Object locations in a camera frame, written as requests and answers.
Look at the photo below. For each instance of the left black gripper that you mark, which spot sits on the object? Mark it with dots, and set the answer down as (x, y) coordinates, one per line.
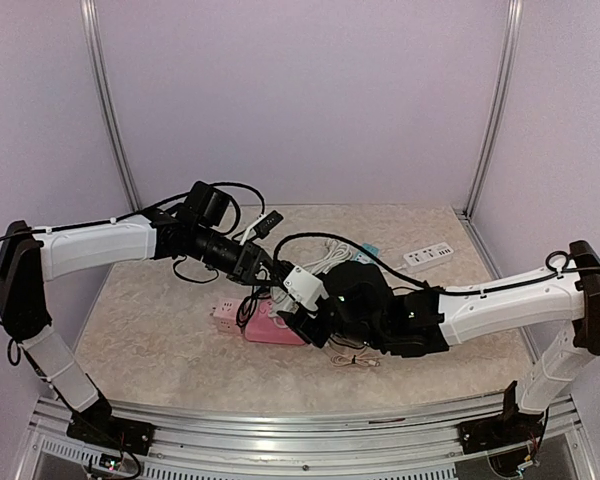
(247, 264)

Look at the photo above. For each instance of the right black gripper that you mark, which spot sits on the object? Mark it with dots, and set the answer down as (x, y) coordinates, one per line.
(303, 328)

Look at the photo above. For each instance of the pink triangular power socket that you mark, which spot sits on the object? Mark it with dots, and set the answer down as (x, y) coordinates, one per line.
(261, 328)

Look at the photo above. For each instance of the pink cube socket adapter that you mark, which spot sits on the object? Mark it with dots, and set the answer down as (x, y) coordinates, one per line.
(224, 314)

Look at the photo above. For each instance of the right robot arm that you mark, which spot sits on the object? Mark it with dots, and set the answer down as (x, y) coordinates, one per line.
(565, 289)

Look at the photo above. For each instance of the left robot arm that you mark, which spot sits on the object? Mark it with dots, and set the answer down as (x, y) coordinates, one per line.
(30, 257)

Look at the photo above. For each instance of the teal power strip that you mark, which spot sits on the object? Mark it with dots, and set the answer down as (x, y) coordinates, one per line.
(366, 254)

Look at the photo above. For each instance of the white power strip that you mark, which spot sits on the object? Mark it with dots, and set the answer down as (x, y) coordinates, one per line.
(428, 257)

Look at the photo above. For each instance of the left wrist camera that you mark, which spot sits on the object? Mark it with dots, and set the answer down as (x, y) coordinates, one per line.
(261, 227)

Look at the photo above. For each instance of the aluminium front rail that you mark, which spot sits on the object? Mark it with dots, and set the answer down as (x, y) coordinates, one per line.
(421, 442)

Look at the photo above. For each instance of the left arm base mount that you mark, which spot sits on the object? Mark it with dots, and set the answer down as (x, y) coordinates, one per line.
(129, 436)

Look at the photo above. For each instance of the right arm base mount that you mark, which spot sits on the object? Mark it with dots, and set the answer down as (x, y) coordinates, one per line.
(493, 432)

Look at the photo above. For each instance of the left aluminium post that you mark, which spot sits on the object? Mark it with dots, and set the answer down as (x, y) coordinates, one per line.
(90, 22)

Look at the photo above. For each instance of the aluminium post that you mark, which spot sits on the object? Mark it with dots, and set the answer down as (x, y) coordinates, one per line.
(90, 22)
(497, 107)

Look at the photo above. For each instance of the right aluminium post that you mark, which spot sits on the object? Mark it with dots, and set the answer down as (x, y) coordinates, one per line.
(497, 107)

